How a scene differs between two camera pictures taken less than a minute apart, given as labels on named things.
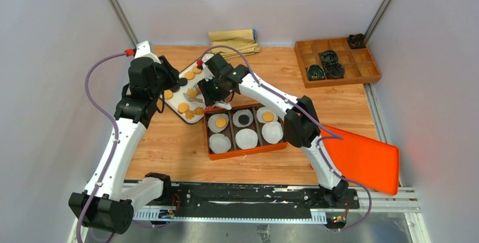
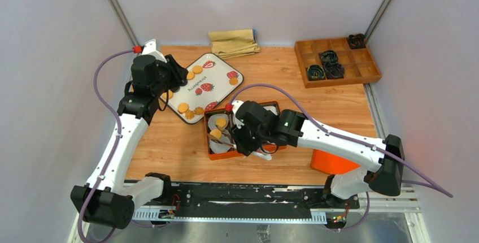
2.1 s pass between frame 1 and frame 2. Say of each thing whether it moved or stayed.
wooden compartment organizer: stayed
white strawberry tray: stayed
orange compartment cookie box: stayed
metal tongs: moved
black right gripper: moved
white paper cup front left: stayed
